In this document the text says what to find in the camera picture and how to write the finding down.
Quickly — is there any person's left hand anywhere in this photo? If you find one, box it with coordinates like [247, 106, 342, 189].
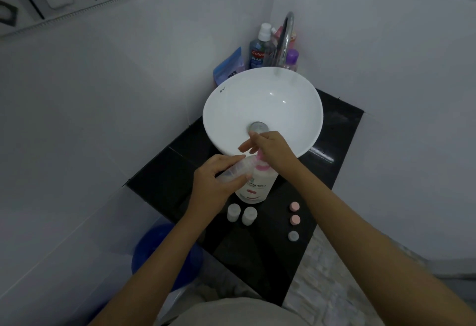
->
[185, 153, 252, 222]

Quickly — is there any person's right hand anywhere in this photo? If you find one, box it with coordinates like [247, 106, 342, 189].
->
[238, 130, 300, 181]

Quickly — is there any white hand sanitizer pump bottle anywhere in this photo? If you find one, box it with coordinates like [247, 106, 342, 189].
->
[234, 152, 280, 204]

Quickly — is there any person's left forearm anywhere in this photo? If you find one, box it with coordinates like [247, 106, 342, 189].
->
[89, 210, 220, 326]

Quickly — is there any person's right forearm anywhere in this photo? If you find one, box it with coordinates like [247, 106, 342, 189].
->
[279, 158, 476, 326]

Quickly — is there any purple capped bottle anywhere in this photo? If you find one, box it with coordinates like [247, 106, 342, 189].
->
[282, 48, 300, 73]

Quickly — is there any blue mouthwash bottle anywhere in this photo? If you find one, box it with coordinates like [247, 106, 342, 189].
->
[248, 23, 274, 71]

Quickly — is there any white round sink basin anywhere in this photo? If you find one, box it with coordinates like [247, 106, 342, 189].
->
[202, 67, 324, 159]

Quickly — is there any blue plastic bucket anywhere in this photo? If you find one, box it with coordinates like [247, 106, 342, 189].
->
[130, 223, 204, 293]

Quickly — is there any blue pouch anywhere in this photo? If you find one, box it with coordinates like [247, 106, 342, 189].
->
[212, 46, 246, 87]

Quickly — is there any chrome faucet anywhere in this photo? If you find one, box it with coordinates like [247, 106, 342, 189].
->
[276, 11, 295, 70]

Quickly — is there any white printed shirt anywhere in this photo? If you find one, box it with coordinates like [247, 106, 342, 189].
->
[156, 297, 309, 326]

